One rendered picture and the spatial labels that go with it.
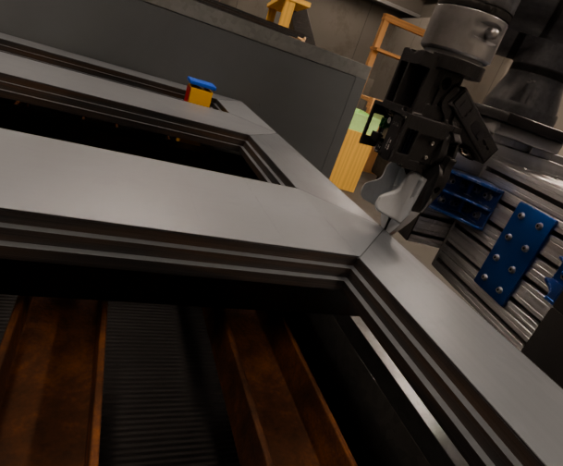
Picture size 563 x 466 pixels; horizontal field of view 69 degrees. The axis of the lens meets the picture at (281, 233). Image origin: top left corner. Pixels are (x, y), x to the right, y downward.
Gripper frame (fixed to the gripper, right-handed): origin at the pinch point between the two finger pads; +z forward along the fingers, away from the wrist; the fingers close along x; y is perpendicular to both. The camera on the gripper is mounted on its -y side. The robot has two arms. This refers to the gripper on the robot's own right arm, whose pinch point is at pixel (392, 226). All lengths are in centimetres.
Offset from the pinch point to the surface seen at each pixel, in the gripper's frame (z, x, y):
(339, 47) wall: -54, -751, -352
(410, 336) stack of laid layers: 1.5, 19.1, 10.3
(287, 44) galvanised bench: -17, -82, -9
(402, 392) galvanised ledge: 17.6, 10.8, -3.1
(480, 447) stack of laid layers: 2.6, 28.2, 10.9
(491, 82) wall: -63, -442, -442
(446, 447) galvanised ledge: 17.4, 18.6, -3.6
